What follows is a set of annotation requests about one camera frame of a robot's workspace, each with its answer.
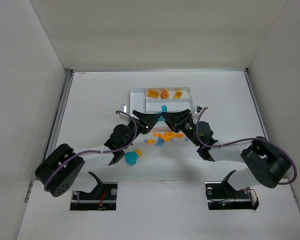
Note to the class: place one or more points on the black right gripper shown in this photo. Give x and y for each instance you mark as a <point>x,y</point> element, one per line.
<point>179,122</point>

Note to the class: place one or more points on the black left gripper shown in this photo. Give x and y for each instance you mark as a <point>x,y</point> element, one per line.
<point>141,123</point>

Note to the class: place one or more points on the teal small lego brick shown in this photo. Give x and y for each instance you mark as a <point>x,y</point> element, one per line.
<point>161,119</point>

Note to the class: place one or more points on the teal long lego brick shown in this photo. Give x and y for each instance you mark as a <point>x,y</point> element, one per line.
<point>164,108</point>

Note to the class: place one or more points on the yellow rounded lego brick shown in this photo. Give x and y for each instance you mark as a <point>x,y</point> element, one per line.
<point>178,95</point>

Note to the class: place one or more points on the yellow oval butterfly lego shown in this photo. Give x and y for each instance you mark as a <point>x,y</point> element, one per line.
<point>165,94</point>

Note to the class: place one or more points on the yellow long lego brick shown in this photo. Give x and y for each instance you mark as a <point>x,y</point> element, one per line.
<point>153,94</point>

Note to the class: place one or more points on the yellow square lego brick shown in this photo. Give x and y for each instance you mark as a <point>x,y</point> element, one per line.
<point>139,153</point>

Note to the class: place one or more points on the teal rounded lego piece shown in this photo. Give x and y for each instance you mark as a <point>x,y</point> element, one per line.
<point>131,158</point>

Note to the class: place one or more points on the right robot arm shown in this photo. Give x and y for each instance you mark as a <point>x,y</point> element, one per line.
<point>266,163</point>

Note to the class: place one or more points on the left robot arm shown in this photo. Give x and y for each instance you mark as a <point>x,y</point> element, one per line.
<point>59,170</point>

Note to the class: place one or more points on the orange curved tube piece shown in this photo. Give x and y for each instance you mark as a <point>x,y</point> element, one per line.
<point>168,136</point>

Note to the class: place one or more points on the orange brick right end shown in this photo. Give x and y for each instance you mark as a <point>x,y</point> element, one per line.
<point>178,135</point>

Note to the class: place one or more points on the orange rectangular lego brick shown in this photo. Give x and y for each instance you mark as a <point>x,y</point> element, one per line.
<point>159,135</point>

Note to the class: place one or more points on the orange curved quarter piece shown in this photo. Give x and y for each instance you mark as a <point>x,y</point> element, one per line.
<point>151,142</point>

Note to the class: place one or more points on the white divided sorting tray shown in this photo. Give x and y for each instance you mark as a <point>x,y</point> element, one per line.
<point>139,101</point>

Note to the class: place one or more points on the light blue flat plate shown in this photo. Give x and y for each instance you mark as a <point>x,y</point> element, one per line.
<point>160,142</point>

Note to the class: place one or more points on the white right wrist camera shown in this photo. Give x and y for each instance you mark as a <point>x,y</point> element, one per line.
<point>197,109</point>

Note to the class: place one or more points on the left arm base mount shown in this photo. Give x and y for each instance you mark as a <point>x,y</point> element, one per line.
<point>103,197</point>

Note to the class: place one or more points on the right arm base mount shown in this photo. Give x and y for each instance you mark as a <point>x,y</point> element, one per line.
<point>222,196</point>

